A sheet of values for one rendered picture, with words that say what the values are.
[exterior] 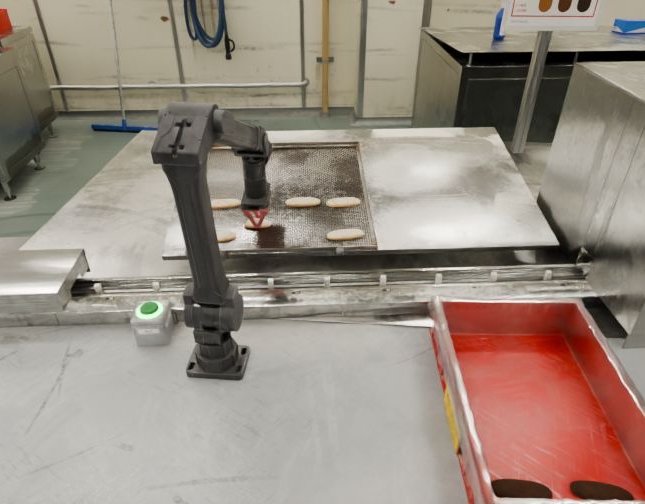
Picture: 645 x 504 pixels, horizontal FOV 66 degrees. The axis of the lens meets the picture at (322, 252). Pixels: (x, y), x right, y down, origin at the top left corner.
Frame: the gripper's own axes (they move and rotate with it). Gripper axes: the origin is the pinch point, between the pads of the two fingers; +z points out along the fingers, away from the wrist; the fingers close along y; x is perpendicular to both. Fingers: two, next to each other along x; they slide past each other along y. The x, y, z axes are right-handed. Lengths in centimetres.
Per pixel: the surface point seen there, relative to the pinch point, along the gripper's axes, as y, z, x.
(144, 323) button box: -38.7, -0.7, 18.9
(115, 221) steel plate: 13, 12, 47
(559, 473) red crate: -66, 1, -61
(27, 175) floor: 196, 118, 207
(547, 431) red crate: -58, 2, -62
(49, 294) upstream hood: -33, -2, 42
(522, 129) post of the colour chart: 72, 6, -92
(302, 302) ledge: -27.3, 2.6, -14.1
